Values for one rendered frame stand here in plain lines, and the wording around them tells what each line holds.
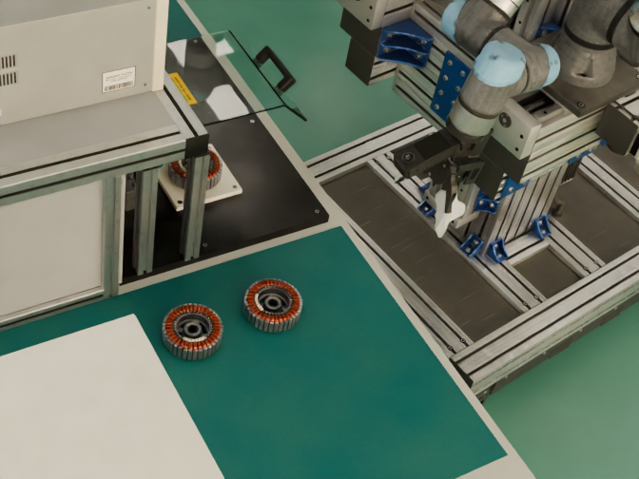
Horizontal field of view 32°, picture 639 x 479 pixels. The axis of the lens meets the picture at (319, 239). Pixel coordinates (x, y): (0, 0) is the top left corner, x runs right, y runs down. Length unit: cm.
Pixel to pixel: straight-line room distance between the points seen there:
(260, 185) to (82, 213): 52
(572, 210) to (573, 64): 106
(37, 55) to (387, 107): 213
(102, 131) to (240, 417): 56
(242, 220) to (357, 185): 99
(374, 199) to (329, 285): 100
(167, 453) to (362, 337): 81
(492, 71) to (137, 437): 82
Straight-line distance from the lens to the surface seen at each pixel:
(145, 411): 146
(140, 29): 192
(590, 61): 239
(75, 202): 195
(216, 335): 206
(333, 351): 212
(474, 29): 196
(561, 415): 314
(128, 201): 226
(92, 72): 194
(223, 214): 229
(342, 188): 321
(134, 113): 198
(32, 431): 144
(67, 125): 195
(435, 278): 304
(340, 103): 382
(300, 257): 226
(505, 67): 182
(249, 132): 248
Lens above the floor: 242
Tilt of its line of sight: 46 degrees down
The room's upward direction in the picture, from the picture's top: 13 degrees clockwise
